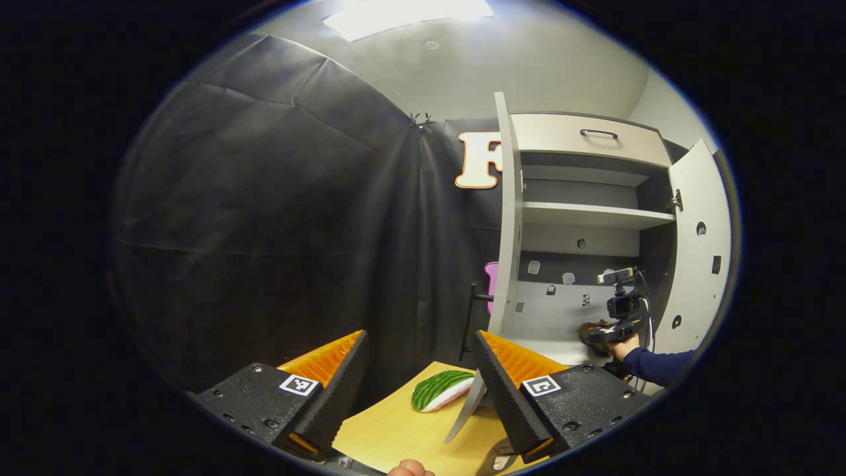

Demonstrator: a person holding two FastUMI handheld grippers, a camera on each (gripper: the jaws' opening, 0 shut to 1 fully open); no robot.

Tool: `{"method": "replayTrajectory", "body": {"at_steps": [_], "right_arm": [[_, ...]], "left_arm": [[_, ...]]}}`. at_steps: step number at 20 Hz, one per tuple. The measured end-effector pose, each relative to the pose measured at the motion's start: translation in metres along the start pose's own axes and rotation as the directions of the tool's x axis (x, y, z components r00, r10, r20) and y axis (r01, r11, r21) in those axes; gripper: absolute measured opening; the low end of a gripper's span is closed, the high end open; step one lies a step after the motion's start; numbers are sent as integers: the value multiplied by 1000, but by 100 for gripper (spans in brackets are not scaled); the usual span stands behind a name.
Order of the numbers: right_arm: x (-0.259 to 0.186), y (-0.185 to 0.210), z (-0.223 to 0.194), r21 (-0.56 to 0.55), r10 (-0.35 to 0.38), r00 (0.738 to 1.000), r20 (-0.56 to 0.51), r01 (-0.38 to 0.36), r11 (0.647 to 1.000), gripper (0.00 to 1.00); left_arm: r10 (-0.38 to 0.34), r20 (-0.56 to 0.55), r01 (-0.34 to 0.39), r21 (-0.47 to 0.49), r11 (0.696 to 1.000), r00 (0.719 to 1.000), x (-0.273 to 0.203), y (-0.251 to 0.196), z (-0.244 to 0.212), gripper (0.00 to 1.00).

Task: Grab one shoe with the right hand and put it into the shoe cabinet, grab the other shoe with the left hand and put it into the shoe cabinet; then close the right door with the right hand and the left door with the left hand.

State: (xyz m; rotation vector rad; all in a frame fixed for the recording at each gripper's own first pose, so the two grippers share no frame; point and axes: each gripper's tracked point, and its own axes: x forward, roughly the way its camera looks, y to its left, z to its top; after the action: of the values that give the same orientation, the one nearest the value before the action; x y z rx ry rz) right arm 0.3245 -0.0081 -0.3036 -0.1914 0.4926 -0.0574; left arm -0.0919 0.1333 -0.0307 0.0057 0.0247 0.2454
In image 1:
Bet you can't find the black backdrop cloth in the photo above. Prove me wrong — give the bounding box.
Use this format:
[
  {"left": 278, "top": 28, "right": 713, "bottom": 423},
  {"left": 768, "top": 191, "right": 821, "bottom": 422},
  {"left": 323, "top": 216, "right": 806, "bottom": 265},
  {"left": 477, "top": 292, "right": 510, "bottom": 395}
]
[{"left": 112, "top": 34, "right": 510, "bottom": 397}]

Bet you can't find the green striped slipper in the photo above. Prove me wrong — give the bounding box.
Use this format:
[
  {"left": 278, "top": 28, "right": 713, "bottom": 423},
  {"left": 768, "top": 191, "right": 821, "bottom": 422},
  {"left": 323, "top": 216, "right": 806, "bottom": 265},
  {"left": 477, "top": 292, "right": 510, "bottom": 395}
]
[{"left": 411, "top": 370, "right": 478, "bottom": 413}]

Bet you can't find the white shoe cabinet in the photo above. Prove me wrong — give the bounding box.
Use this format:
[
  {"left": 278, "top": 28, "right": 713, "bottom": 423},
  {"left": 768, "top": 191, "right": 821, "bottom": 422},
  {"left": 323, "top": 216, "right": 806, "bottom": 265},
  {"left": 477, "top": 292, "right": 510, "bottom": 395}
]
[{"left": 512, "top": 111, "right": 681, "bottom": 368}]

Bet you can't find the white cabinet drawer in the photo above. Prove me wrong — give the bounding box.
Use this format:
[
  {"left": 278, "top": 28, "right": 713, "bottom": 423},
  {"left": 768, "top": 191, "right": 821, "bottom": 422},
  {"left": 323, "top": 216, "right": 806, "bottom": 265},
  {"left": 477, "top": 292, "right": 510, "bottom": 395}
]
[{"left": 512, "top": 112, "right": 673, "bottom": 169}]

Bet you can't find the white cabinet shelf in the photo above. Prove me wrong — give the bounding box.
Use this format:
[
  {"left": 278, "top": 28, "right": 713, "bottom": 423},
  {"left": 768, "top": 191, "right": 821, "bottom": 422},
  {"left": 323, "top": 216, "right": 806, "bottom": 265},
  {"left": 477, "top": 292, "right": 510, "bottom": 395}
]
[{"left": 522, "top": 201, "right": 676, "bottom": 231}]

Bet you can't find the white shoe cabinet door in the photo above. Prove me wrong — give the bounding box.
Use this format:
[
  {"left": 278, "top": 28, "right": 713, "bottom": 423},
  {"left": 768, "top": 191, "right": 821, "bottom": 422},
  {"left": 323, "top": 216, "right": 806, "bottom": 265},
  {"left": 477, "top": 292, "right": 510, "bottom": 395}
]
[
  {"left": 651, "top": 139, "right": 733, "bottom": 358},
  {"left": 443, "top": 91, "right": 526, "bottom": 445}
]

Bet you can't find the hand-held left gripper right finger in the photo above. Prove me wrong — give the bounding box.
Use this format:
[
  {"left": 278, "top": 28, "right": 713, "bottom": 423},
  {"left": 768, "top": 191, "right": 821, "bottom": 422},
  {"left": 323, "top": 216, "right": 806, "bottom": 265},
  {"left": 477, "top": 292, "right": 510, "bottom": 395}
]
[{"left": 474, "top": 330, "right": 652, "bottom": 465}]

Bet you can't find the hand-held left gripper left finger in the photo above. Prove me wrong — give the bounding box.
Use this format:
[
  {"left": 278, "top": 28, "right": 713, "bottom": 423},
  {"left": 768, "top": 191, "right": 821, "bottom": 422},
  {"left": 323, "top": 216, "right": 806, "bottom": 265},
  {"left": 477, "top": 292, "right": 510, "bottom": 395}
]
[{"left": 192, "top": 329, "right": 369, "bottom": 462}]

